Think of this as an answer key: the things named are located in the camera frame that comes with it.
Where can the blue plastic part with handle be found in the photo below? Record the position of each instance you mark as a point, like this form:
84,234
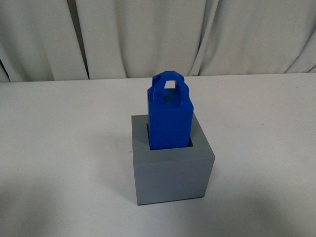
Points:
170,112

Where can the gray cube base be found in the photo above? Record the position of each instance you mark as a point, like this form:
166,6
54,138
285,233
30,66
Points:
170,174

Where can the white curtain backdrop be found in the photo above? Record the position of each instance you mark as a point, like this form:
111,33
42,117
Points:
50,40

